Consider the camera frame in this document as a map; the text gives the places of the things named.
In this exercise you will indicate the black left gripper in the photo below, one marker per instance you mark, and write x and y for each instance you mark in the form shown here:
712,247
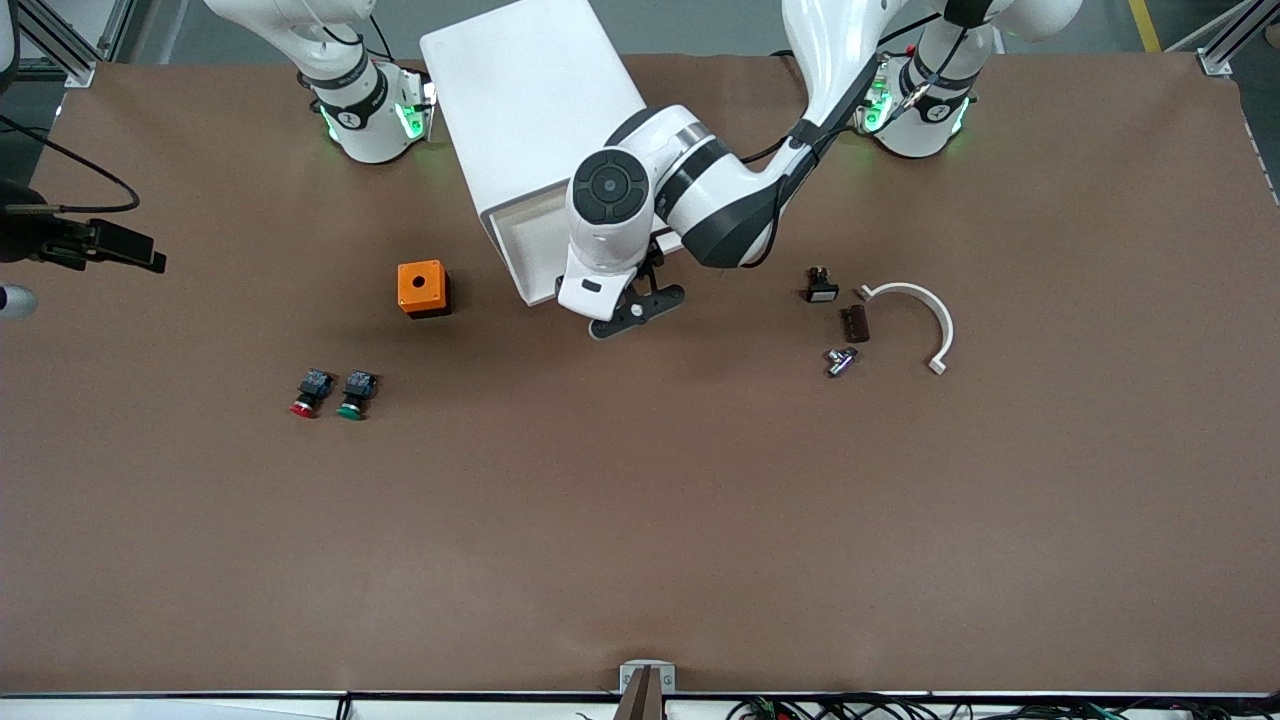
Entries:
655,259

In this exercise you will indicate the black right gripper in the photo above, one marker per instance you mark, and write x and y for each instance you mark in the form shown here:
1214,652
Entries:
22,237

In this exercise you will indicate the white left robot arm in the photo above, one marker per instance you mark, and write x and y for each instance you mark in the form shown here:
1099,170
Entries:
720,190

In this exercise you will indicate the red push button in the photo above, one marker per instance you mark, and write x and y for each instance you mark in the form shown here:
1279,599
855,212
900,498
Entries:
312,388

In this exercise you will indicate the green push button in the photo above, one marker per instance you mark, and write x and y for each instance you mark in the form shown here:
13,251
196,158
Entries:
357,388

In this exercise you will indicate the silver metal fitting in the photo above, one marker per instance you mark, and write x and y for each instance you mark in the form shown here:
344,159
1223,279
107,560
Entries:
842,362

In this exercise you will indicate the small dark brown block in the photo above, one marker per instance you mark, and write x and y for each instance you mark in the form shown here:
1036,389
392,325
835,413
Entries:
858,324

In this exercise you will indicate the brown table mat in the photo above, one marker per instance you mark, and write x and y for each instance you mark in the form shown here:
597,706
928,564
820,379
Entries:
640,500

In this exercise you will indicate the white semicircular pipe clamp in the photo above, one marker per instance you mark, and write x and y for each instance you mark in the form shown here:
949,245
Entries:
940,315

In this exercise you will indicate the small black switch part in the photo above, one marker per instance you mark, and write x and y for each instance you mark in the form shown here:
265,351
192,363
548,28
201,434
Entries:
822,285

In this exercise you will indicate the aluminium frame profile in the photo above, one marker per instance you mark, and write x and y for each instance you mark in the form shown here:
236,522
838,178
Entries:
78,72
1215,62

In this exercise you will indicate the orange button enclosure box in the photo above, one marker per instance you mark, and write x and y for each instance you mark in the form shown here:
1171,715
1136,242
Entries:
420,285

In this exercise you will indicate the grey metal edge bracket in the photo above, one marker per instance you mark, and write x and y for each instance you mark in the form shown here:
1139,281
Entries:
628,675

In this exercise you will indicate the brown wedge post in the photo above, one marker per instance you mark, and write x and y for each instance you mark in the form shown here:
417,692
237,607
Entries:
640,705

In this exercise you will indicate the white table edge rail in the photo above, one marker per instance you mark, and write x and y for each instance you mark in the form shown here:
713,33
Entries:
200,708

